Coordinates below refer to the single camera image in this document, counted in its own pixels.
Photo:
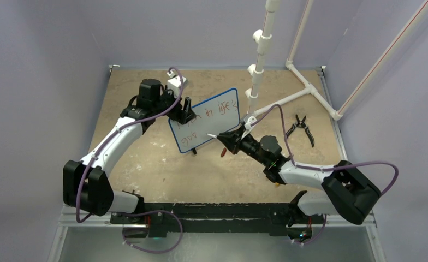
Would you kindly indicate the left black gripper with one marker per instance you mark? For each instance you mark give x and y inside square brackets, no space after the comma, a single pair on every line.
[182,115]

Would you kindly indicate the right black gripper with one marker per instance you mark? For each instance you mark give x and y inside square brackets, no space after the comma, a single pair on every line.
[233,140]

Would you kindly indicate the blue framed whiteboard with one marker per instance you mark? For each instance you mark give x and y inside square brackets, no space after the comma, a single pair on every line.
[215,115]

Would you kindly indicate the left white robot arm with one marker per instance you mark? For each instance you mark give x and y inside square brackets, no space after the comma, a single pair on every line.
[86,184]

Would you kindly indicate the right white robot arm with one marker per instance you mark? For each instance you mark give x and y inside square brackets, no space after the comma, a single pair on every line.
[341,189]

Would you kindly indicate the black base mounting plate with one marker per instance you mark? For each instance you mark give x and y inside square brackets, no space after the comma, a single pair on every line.
[274,219]

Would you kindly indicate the white pipe with red stripe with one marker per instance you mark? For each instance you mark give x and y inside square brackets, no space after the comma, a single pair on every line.
[403,33]

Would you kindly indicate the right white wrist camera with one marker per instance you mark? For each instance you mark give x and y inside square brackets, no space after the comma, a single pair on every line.
[247,124]

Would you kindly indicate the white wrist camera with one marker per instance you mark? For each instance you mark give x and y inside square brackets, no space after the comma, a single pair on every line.
[173,85]
[247,124]

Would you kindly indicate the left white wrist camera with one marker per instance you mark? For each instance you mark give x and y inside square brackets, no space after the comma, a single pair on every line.
[173,85]

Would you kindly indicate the black handled pliers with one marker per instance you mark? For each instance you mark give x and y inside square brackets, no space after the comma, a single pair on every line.
[300,123]

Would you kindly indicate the aluminium rail frame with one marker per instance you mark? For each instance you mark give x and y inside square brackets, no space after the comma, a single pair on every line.
[340,189]

